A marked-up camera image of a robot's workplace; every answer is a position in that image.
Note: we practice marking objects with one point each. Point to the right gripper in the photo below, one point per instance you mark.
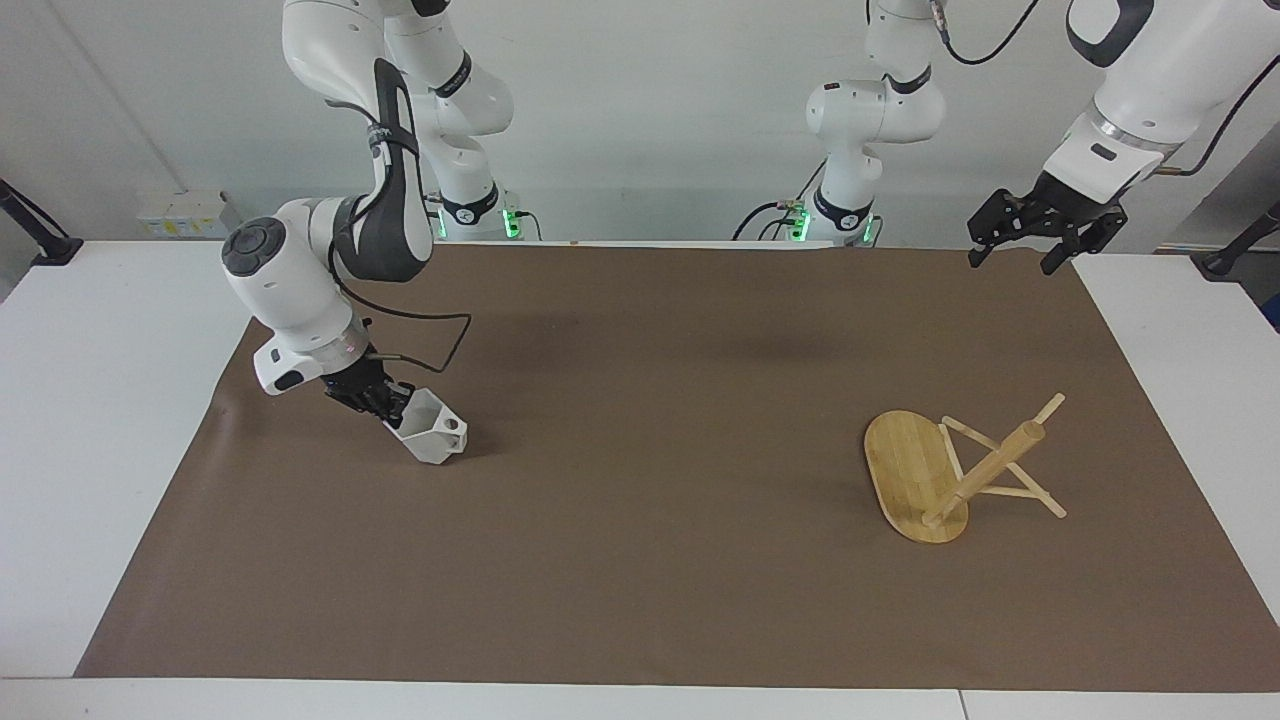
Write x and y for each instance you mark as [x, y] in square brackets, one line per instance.
[358, 385]

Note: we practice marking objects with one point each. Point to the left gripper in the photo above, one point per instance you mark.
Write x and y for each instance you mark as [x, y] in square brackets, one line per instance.
[1070, 202]

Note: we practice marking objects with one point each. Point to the white angular cup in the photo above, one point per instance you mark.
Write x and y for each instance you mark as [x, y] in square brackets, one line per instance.
[432, 430]

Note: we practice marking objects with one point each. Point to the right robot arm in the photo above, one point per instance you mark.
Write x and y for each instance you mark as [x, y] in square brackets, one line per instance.
[300, 290]

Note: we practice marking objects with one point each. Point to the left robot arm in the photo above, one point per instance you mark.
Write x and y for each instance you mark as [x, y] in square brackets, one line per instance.
[870, 110]

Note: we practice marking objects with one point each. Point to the wooden cup rack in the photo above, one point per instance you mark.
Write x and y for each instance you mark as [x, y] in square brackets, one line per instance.
[915, 475]

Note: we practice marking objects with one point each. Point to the black stand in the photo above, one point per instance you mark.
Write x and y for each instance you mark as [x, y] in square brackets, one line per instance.
[45, 240]
[1235, 250]

